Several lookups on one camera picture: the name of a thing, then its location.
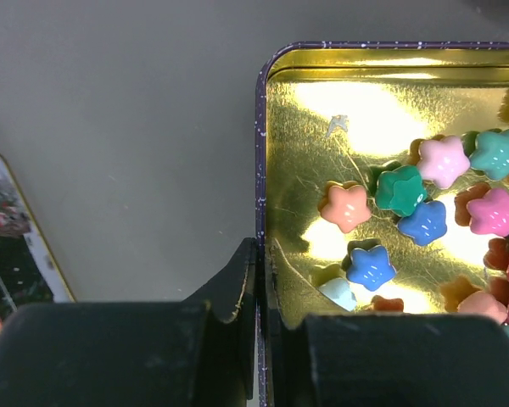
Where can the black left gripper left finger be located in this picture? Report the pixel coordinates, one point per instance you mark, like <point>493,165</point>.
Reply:
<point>196,352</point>

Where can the gold tin translucent star candies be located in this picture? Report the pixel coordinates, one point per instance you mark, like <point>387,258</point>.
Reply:
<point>28,270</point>

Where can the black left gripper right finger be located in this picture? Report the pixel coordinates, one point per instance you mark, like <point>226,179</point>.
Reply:
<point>315,354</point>

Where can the speckled tin pastel star candies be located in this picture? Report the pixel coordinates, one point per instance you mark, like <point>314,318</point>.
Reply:
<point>346,112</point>

